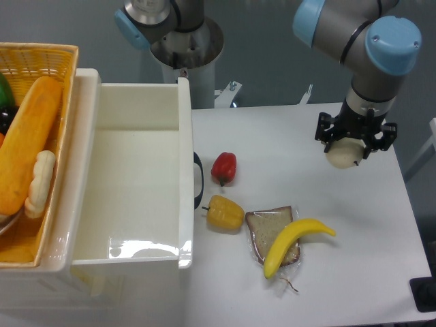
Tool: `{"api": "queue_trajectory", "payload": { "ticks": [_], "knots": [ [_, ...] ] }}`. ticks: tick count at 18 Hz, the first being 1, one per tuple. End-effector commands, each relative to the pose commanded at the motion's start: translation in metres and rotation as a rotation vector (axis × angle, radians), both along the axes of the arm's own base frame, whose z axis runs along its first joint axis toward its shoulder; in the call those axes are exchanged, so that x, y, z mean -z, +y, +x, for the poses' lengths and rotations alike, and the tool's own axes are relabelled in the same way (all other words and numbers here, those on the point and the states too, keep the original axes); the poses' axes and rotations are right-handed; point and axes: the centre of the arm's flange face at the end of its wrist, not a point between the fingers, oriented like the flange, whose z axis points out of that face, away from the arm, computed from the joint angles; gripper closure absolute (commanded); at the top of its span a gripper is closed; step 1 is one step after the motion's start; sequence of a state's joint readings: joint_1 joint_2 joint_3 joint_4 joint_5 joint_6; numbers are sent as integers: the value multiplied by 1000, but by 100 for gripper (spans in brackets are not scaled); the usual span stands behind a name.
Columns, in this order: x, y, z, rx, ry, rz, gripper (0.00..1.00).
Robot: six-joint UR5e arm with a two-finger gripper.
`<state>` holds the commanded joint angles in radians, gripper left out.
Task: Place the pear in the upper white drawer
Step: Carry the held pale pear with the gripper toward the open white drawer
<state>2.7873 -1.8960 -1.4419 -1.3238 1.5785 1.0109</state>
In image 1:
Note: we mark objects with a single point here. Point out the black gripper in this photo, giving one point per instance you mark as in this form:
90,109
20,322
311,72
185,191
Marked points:
348,124

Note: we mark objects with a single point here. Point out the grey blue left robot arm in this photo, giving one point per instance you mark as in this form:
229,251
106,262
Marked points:
144,23

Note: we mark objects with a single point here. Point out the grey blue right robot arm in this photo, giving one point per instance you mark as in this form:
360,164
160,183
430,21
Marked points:
380,50

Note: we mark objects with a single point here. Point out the open white upper drawer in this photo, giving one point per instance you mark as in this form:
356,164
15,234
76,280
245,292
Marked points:
138,205

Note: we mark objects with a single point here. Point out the white drawer cabinet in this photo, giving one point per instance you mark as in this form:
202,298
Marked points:
59,293

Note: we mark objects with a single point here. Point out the yellow banana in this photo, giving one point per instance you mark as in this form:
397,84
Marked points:
287,237

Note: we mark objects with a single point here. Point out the bread slice in plastic bag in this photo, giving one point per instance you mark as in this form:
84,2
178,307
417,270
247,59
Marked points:
263,227

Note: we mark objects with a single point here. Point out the red bell pepper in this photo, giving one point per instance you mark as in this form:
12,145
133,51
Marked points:
224,168

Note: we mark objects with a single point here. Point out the yellow bell pepper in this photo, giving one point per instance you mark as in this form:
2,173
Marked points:
223,215

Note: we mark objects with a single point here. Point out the black device at table edge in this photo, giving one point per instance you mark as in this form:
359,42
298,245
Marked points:
423,290

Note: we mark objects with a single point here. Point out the orange baguette loaf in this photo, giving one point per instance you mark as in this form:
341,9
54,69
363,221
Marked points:
24,139

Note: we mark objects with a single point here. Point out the pale braided bread roll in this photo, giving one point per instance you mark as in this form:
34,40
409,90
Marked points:
40,185

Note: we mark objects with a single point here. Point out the yellow wicker basket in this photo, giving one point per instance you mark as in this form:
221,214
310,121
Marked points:
23,239

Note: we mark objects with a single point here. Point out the dark eggplant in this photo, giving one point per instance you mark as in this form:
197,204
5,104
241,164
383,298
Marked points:
7,114

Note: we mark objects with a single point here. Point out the green bell pepper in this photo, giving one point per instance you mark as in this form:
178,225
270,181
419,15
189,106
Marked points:
6,94

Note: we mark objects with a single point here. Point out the white table clamp bracket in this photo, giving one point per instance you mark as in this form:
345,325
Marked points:
306,96

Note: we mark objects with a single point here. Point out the white frame at right edge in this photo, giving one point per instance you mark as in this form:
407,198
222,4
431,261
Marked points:
424,154

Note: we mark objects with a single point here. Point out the white table mounting bracket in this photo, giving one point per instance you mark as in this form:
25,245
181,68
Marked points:
226,98

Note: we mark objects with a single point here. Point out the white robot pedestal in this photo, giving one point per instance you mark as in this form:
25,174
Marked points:
192,55

